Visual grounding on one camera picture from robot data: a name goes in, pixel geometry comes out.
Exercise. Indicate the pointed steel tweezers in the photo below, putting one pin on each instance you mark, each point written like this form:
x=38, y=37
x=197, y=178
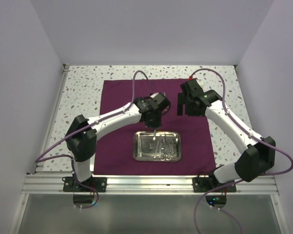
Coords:
x=154, y=135

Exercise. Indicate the purple surgical cloth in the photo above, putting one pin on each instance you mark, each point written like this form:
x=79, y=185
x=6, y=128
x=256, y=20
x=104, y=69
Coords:
x=114, y=151

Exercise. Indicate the steel surgical scissors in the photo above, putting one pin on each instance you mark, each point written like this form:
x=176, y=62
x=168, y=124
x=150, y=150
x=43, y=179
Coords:
x=164, y=156

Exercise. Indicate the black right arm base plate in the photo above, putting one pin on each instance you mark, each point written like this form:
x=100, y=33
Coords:
x=203, y=183

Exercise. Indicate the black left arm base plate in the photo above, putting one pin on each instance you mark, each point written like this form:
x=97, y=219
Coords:
x=94, y=183

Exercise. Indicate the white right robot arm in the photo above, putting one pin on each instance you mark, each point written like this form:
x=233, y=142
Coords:
x=257, y=153

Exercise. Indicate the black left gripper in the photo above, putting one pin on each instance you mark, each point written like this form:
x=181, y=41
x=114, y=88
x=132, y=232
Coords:
x=154, y=125

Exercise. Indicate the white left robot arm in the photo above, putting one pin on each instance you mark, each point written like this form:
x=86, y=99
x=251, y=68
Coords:
x=83, y=133

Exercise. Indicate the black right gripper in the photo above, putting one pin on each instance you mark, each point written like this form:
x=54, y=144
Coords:
x=188, y=111

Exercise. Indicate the aluminium table edge rail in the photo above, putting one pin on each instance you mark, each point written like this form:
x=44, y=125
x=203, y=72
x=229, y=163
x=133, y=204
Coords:
x=144, y=185

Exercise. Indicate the stainless steel instrument tray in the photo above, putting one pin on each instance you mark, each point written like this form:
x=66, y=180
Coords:
x=143, y=143

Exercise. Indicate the steel forceps with ring handles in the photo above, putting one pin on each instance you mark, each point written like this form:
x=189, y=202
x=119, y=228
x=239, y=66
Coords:
x=171, y=142

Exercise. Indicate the steel scalpel handle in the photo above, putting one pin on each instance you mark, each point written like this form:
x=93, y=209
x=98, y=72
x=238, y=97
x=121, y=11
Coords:
x=158, y=149

